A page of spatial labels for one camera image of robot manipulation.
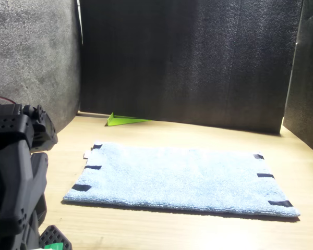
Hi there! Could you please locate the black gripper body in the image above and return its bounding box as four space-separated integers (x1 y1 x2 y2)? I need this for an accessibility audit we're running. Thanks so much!
23 104 58 152

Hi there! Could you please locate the light blue towel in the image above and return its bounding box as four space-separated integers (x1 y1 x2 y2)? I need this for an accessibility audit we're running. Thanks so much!
62 142 301 218

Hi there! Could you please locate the lime green plastic wedge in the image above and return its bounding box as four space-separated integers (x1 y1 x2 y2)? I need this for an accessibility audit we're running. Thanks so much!
105 111 153 128

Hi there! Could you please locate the dark grey foam panel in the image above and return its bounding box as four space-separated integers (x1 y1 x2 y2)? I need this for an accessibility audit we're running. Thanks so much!
79 0 303 135
283 0 313 158
0 0 82 134

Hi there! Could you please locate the green table clamp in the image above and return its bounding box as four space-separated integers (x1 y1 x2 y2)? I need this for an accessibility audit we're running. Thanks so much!
43 242 65 250

